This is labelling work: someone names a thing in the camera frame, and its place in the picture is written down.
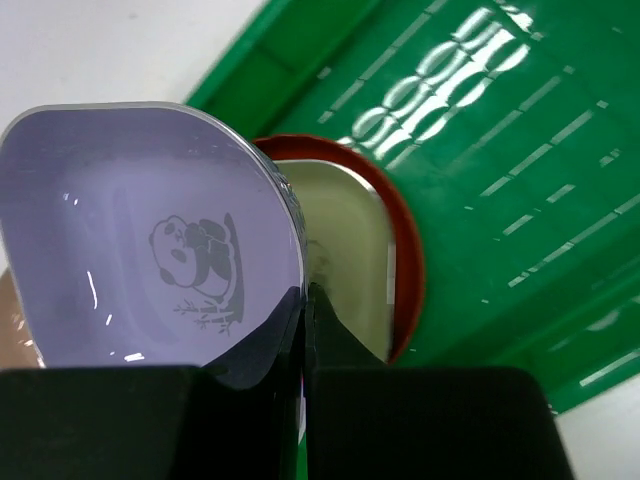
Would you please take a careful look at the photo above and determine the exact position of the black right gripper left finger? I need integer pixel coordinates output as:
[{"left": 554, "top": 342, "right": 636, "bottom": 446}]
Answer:
[{"left": 1, "top": 287, "right": 302, "bottom": 479}]

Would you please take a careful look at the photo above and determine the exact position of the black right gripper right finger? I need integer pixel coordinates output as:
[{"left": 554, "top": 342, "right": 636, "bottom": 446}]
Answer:
[{"left": 304, "top": 285, "right": 573, "bottom": 479}]

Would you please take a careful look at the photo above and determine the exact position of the red round scalloped plate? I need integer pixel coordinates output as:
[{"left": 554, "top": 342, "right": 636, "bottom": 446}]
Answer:
[{"left": 254, "top": 134, "right": 427, "bottom": 363}]

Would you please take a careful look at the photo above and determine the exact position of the green square panda plate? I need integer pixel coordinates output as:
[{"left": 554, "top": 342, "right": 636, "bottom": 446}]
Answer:
[{"left": 277, "top": 159, "right": 396, "bottom": 361}]

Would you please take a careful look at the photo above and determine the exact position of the pink square panda plate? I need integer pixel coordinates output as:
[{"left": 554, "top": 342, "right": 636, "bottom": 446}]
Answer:
[{"left": 0, "top": 271, "right": 45, "bottom": 369}]

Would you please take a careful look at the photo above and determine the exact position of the green plastic bin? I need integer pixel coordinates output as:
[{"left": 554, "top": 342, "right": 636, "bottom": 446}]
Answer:
[{"left": 188, "top": 0, "right": 639, "bottom": 412}]

